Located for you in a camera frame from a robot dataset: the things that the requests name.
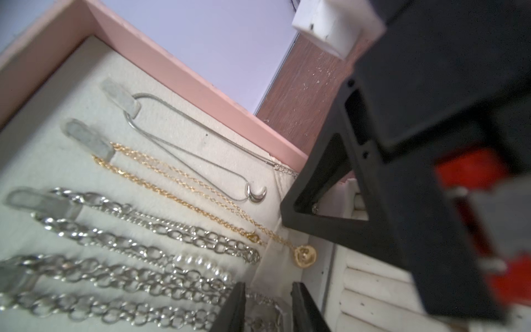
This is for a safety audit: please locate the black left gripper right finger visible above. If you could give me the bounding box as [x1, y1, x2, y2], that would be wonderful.
[291, 282, 330, 332]

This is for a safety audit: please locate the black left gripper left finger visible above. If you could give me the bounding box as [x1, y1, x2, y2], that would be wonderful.
[210, 282, 246, 332]

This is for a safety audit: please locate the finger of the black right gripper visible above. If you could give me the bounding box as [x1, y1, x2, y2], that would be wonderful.
[281, 77, 415, 270]

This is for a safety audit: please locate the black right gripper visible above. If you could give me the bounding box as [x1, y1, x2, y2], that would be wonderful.
[354, 1, 530, 321]

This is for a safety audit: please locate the thin silver necklace chain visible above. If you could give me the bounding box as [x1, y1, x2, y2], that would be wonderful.
[122, 92, 300, 204]

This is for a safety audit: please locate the pink jewelry box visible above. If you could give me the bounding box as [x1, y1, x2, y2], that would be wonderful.
[0, 0, 457, 332]

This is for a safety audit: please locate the silver disc pendant necklace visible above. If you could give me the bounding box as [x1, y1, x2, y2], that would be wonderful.
[0, 254, 283, 332]

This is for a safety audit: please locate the gold pearl pendant necklace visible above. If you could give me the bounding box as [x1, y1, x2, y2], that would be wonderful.
[92, 142, 318, 269]

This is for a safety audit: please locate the silver chunky chain necklace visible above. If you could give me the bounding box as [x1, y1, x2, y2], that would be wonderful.
[30, 186, 262, 287]

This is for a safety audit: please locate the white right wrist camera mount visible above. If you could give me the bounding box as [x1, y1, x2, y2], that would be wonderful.
[292, 0, 386, 60]

